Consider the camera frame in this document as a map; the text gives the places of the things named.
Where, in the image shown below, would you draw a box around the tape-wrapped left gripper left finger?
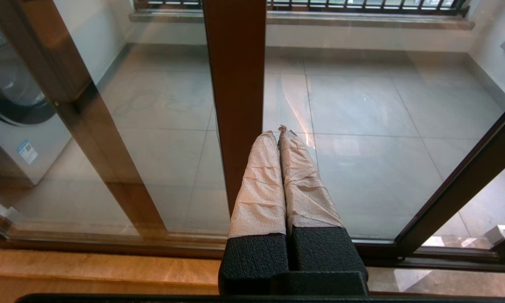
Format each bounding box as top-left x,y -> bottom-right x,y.
219,130 -> 289,295

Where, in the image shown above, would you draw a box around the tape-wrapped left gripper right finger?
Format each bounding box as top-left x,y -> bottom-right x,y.
278,125 -> 369,276

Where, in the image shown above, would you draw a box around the brown sliding door with lock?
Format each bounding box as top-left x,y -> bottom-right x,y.
0,0 -> 505,258

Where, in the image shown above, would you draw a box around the brown glass door without lock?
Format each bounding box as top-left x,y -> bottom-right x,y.
0,0 -> 267,259

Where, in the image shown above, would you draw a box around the long grey stone window sill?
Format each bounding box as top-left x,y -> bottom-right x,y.
129,11 -> 475,31

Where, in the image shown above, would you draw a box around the long black window railing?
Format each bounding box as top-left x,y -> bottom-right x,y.
134,0 -> 468,15

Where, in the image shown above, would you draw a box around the silver front-load washing machine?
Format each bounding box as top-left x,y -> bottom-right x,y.
0,8 -> 74,188

